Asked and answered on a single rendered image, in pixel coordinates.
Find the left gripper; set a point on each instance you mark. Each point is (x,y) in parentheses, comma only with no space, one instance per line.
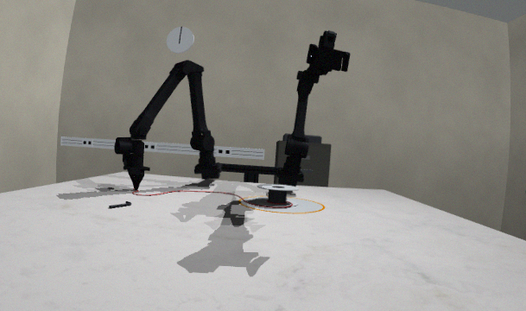
(323,59)

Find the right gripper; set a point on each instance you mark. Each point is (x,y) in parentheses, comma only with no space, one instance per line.
(136,165)

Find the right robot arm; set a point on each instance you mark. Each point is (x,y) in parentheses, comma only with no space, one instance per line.
(139,131)

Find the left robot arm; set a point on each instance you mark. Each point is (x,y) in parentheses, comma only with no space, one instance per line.
(300,148)

